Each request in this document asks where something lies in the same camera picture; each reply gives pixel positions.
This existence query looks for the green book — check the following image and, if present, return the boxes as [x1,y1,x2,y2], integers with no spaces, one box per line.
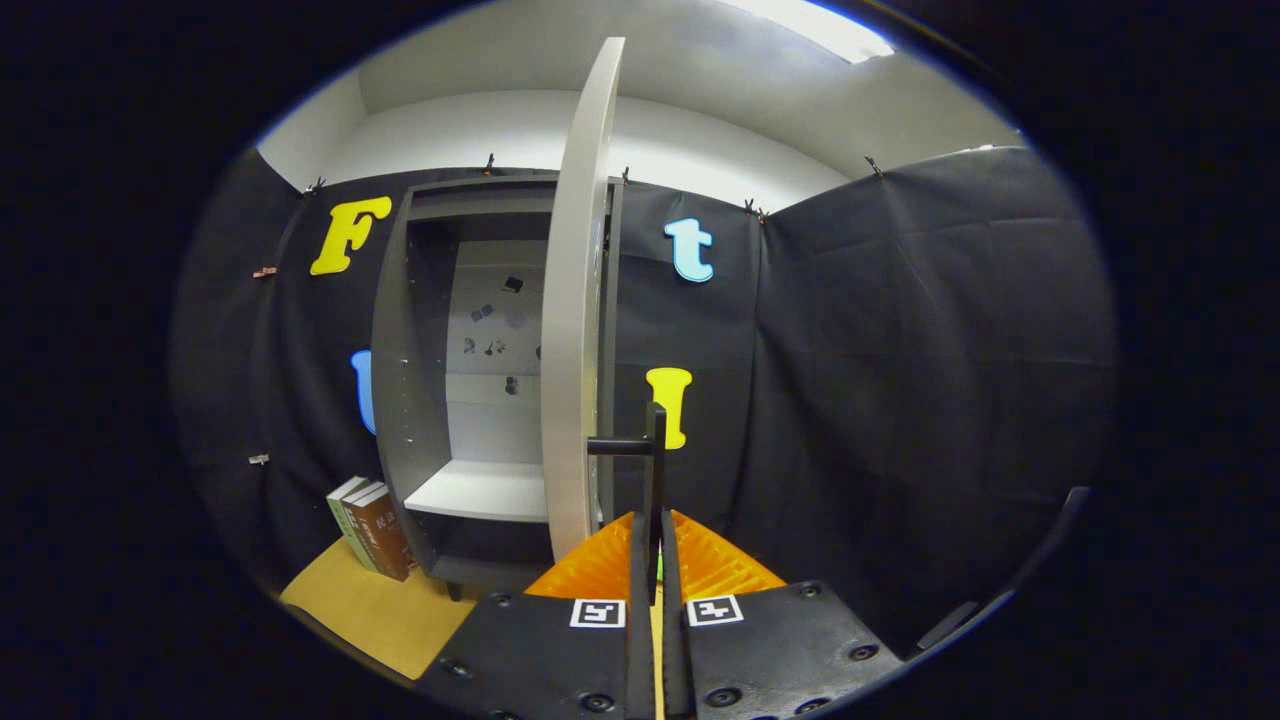
[326,476,379,573]

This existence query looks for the black door handle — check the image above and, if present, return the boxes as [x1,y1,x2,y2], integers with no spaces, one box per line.
[588,402,668,606]

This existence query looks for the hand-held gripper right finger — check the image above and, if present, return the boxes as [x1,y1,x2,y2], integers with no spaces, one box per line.
[660,508,907,720]

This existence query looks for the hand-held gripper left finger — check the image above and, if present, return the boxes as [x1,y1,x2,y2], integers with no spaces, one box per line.
[413,510,657,720]

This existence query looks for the grey cabinet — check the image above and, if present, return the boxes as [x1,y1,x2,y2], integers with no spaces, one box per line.
[370,172,626,601]

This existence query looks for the long ceiling light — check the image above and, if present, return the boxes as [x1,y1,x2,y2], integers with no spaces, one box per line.
[720,0,896,64]

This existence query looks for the black backdrop cloth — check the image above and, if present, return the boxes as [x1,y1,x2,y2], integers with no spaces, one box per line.
[170,145,1119,661]

